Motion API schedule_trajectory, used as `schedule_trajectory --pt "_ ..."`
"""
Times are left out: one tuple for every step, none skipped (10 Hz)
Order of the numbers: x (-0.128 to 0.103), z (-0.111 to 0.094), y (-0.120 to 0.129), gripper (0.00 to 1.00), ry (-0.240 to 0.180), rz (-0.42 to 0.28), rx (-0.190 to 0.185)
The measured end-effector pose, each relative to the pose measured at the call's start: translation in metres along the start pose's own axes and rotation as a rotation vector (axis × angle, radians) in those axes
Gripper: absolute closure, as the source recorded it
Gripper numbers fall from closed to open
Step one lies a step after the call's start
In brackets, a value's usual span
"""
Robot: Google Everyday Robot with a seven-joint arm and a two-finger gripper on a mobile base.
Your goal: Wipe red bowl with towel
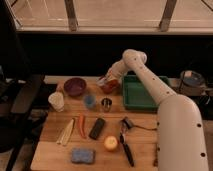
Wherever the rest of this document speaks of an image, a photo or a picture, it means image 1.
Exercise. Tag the round device on side table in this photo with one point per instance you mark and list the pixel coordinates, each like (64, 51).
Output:
(192, 83)

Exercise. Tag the purple bowl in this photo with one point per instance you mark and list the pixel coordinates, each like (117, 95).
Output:
(75, 86)

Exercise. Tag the blue sponge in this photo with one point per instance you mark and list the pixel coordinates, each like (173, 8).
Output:
(82, 155)

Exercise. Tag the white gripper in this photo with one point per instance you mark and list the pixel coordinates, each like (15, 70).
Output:
(110, 76)

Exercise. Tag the red bowl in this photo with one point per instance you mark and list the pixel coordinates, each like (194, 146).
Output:
(109, 87)

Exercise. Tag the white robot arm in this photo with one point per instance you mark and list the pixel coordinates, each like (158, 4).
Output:
(181, 142)

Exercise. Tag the black rectangular block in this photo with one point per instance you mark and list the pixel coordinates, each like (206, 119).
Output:
(97, 128)

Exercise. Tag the black office chair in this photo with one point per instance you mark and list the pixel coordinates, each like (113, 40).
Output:
(19, 88)

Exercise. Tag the green plastic bin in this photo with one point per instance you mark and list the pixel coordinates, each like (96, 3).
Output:
(135, 95)

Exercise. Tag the black handled utensil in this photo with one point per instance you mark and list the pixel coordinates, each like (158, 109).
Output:
(126, 147)

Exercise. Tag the blue plastic cup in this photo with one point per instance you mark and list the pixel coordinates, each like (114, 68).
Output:
(89, 101)

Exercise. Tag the yellow round fruit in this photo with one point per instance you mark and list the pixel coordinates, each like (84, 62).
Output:
(110, 143)

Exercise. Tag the metal cup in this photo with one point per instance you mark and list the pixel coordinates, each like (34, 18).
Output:
(106, 104)

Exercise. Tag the bunch of red grapes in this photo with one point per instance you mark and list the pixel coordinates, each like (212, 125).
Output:
(155, 162)

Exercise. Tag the white plastic cup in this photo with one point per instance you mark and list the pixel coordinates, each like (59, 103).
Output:
(56, 100)

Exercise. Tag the dark brush with handle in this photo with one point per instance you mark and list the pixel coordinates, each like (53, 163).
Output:
(128, 124)

